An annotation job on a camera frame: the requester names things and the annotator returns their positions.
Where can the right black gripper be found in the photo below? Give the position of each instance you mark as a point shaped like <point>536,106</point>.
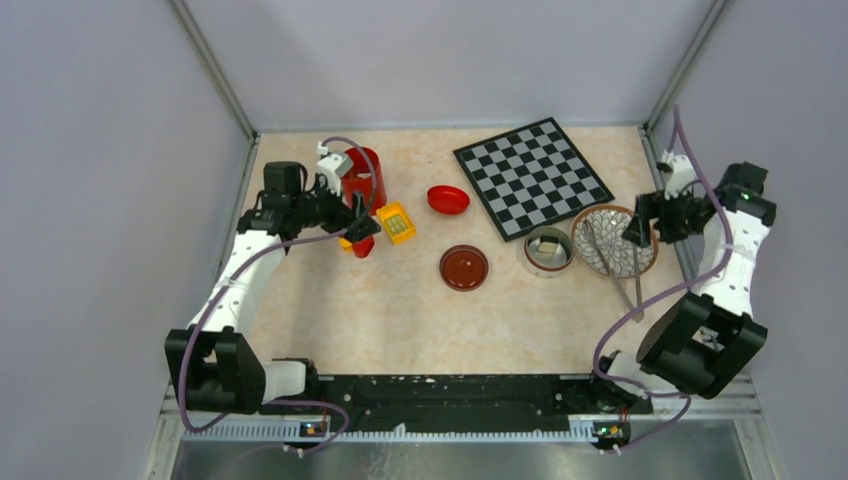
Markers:
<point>649,206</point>

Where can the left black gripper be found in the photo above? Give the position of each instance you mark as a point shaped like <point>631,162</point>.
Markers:
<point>355,222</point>

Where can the silver metal tongs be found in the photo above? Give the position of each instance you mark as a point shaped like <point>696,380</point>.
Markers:
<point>615,275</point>

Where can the black white sushi piece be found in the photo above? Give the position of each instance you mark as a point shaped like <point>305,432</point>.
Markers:
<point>547,245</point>

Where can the brown round lid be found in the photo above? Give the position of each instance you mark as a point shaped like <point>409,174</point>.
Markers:
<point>463,267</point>

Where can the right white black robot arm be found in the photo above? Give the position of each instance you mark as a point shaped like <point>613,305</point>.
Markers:
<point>709,335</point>

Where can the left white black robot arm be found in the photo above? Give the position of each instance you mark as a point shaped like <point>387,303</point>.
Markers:
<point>212,366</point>

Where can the steel lunch box bowl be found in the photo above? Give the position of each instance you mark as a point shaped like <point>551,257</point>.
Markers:
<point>547,266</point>

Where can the red cylindrical cup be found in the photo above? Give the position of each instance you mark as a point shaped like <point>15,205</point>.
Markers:
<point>359,179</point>

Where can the red toy block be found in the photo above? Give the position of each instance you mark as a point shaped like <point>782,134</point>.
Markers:
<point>363,248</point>

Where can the yellow toy tray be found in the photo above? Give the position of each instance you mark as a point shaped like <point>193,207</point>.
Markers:
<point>397,223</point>

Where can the patterned round plate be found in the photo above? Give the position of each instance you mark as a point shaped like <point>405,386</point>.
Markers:
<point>609,222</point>

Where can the red oval dish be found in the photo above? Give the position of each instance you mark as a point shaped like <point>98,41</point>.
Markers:
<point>448,200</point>

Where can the black white chessboard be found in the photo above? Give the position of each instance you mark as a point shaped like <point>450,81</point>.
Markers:
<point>531,176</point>

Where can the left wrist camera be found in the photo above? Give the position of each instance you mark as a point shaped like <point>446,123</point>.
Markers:
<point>333,166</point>

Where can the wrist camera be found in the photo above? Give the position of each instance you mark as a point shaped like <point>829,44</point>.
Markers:
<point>679,174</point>
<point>333,166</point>

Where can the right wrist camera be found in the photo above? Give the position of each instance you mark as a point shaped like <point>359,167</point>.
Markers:
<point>679,174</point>

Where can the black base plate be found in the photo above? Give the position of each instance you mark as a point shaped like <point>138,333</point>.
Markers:
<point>497,403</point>

